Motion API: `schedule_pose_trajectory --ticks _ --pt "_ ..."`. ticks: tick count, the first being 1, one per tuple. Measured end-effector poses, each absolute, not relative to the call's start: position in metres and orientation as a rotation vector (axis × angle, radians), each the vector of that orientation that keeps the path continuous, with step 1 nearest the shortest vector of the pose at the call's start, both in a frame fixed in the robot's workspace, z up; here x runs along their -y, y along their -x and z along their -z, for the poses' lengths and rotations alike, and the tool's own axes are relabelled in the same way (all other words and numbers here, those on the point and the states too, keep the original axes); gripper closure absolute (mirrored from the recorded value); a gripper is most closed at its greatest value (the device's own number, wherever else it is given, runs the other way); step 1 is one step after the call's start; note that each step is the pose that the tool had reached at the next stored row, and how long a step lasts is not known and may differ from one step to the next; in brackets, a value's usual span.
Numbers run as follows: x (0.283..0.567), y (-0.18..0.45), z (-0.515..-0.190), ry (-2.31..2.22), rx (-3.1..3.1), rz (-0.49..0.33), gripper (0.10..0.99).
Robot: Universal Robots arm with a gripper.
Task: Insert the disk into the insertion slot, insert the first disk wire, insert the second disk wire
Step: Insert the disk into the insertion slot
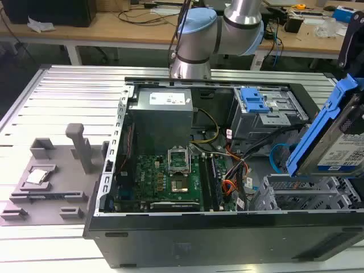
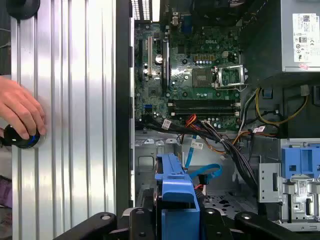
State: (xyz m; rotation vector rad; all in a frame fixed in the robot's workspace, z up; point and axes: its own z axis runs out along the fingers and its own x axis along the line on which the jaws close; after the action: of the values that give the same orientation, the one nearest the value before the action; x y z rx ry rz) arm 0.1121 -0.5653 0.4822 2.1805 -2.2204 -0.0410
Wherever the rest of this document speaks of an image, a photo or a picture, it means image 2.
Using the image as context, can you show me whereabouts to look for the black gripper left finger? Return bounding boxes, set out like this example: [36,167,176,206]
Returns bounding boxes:
[53,207,162,240]

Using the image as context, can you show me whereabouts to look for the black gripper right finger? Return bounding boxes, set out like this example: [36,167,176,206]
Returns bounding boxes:
[201,208,311,240]

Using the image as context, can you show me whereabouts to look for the hard disk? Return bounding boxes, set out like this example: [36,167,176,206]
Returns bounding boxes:
[154,152,201,240]

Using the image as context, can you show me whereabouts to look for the round black tool blue ring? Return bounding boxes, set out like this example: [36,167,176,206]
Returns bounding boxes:
[0,124,41,150]

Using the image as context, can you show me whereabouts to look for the metal disk bay cage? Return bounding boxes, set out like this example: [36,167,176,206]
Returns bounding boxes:
[257,138,320,226]

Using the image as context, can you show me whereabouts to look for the black RAM slot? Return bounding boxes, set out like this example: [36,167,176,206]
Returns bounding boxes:
[169,109,241,118]
[168,99,241,107]

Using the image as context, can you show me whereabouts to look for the long black expansion slot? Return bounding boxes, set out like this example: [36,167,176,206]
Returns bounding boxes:
[161,39,171,94]

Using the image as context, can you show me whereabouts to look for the white expansion slot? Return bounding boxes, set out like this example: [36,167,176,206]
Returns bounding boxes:
[147,35,154,77]

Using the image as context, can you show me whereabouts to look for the person's hand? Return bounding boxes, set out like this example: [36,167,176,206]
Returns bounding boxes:
[0,74,48,141]

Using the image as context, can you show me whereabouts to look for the open black PC case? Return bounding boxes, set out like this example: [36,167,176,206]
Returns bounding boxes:
[116,0,320,240]

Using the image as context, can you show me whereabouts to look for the thin metal locking lever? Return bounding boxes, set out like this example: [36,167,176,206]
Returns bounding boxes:
[214,84,249,91]

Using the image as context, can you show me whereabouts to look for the purple cloth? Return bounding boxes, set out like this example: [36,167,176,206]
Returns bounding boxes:
[0,174,13,209]

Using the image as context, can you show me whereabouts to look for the CPU socket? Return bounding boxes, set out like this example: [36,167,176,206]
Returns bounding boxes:
[191,67,216,88]

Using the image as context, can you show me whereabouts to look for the metal socket cover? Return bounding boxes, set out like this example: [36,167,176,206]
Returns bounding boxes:
[214,64,249,91]

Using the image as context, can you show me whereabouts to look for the green Dell motherboard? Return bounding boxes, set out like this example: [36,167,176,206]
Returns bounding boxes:
[134,13,244,133]

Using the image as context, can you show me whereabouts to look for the grey power supply unit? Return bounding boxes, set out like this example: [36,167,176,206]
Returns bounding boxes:
[280,0,320,74]

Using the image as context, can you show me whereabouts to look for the black round rubber foot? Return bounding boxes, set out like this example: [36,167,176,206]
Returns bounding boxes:
[6,0,41,21]

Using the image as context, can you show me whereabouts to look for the black disk power wire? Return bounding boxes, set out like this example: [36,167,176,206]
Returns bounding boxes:
[194,174,210,197]

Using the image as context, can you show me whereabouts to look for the blue flat disk wire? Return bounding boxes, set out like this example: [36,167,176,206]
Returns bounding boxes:
[184,134,224,186]

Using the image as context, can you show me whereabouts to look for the orange and red wires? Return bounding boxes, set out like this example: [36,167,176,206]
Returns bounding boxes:
[185,113,201,130]

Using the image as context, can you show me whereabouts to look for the blue plastic disk bay bracket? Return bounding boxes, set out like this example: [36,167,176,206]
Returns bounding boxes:
[280,146,320,180]

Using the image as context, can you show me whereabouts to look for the yellow and black wire bundle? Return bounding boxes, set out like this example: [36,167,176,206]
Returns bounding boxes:
[238,84,310,136]

